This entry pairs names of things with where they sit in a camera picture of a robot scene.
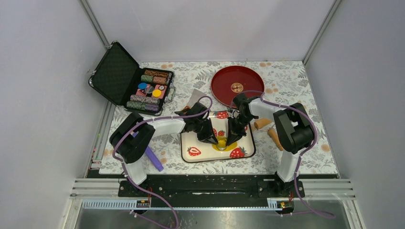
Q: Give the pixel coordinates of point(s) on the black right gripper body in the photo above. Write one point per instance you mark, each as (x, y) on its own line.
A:
(246, 119)

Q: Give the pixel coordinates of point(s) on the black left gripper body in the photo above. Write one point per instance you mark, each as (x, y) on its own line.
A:
(197, 124)

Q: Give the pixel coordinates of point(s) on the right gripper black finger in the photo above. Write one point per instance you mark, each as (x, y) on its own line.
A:
(240, 129)
(234, 131)

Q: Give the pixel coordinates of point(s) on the yellow dough piece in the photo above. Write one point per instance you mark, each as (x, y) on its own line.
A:
(228, 148)

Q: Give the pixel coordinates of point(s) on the small glass cup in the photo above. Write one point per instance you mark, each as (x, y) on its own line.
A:
(221, 143)

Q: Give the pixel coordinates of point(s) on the wooden dough roller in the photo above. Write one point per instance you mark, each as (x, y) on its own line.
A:
(269, 127)

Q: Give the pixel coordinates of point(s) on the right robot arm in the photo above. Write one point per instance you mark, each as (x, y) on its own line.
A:
(295, 130)

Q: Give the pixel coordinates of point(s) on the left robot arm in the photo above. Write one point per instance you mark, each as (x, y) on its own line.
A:
(131, 139)

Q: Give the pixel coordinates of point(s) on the floral table mat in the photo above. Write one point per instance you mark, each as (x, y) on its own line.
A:
(286, 82)

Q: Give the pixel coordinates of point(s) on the red round plate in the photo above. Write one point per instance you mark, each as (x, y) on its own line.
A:
(232, 80)

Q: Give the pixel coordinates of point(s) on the purple cylinder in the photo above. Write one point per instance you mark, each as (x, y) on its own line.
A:
(150, 155)

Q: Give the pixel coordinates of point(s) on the black poker chip case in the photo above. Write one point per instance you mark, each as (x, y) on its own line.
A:
(119, 78)

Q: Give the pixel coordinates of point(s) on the metal spatula wooden handle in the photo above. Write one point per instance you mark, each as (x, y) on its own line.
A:
(195, 96)

